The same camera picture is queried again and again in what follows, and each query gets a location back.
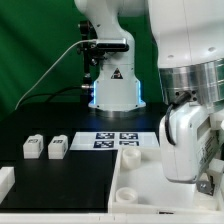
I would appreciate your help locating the white L-shaped obstacle fence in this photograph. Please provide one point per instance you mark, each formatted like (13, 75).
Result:
(107, 218)

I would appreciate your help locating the silver fixed camera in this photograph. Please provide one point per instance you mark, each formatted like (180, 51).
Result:
(112, 45)

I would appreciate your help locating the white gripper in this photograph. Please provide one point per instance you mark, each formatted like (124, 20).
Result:
(189, 140)

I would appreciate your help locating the white square tabletop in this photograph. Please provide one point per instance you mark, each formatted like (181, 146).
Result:
(140, 187)

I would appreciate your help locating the white fiducial tag sheet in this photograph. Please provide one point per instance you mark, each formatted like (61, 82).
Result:
(113, 140)

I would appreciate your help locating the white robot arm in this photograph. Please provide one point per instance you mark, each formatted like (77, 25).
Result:
(171, 50)

